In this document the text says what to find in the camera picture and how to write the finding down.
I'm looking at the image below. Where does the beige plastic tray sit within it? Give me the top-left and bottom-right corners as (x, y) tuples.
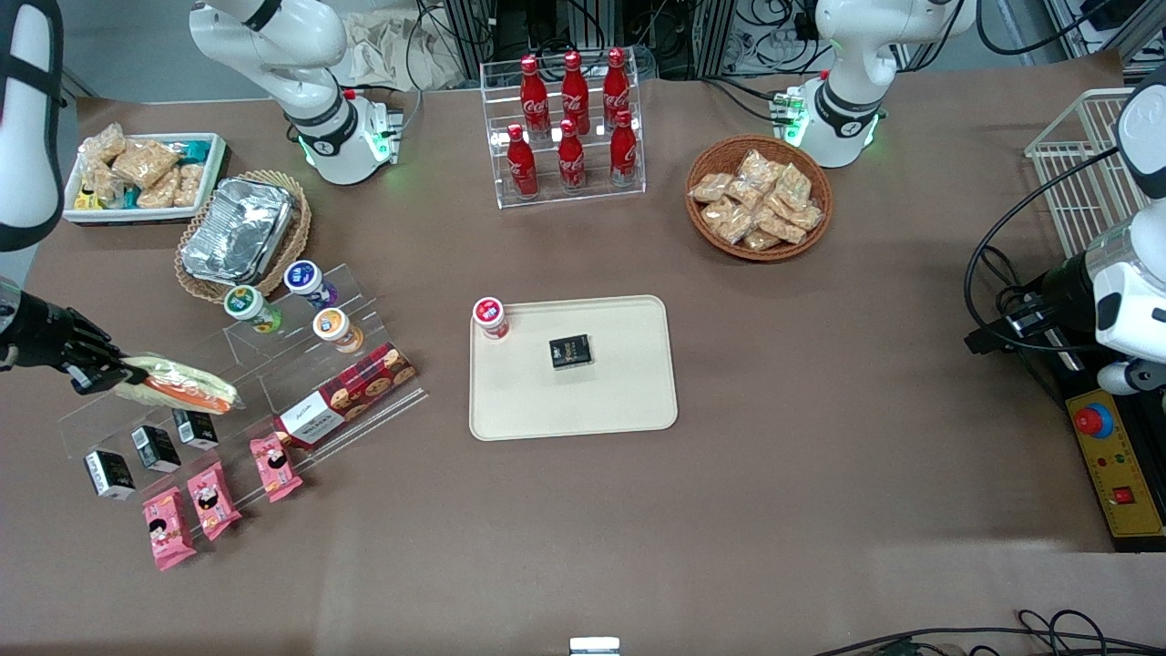
(468, 294), (680, 443)

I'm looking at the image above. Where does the black box gold print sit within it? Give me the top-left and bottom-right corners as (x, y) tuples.
(548, 334), (596, 372)

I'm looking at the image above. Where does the green-cap small bottle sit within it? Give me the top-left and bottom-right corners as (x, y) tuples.
(223, 284), (284, 334)

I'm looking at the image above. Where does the crumpled beige cloth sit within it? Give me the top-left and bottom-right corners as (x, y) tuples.
(346, 11), (467, 93)

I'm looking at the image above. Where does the aluminium frame rack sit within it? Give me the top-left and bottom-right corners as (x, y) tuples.
(442, 0), (741, 81)

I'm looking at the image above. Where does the pink snack packet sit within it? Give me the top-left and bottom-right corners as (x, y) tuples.
(250, 433), (303, 504)
(142, 487), (198, 573)
(187, 460), (243, 543)

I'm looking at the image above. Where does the aluminium foil container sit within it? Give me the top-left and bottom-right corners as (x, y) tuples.
(179, 177), (295, 286)

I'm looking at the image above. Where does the red cola bottle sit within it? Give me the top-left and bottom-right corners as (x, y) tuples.
(602, 47), (632, 128)
(519, 55), (551, 139)
(506, 124), (540, 200)
(557, 118), (588, 193)
(609, 110), (639, 187)
(560, 51), (591, 136)

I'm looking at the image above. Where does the round wicker basket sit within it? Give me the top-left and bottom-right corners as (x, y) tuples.
(684, 135), (834, 263)

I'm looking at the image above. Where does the orange-cap small bottle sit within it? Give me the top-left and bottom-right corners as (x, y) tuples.
(312, 307), (364, 354)

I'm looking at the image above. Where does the clear acrylic bottle rack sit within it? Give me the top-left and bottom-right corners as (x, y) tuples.
(479, 49), (647, 211)

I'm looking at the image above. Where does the purple-cap small bottle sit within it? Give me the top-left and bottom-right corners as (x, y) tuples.
(283, 260), (339, 310)

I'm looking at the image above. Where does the oval wicker basket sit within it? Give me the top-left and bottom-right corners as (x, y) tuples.
(173, 169), (313, 305)

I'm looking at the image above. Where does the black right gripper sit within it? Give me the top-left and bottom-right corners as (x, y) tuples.
(15, 288), (152, 395)

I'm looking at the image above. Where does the black cable bundle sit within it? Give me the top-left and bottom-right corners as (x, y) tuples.
(809, 608), (1166, 656)

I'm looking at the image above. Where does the clear acrylic stepped stand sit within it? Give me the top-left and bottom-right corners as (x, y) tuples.
(57, 262), (432, 525)

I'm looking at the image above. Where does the black looped cable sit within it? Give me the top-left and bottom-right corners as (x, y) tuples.
(964, 146), (1123, 354)

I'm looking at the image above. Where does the white rectangular bin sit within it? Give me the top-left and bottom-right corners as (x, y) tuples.
(60, 132), (230, 227)

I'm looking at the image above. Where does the white wire basket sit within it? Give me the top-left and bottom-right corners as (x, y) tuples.
(1024, 87), (1141, 261)

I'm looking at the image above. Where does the red-cap small bottle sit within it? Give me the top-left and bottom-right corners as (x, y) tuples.
(472, 297), (510, 342)

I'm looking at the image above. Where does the red cookie box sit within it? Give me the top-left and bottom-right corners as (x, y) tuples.
(274, 342), (418, 450)

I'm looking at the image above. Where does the sandwich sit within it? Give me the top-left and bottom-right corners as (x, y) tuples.
(113, 354), (241, 416)

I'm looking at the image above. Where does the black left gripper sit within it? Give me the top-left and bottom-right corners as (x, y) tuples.
(963, 252), (1100, 357)

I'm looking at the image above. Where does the black box white label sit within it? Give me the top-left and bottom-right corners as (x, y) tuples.
(130, 424), (182, 474)
(83, 449), (137, 501)
(171, 407), (220, 451)

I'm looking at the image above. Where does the yellow emergency stop box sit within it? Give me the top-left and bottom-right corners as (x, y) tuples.
(1038, 346), (1166, 553)

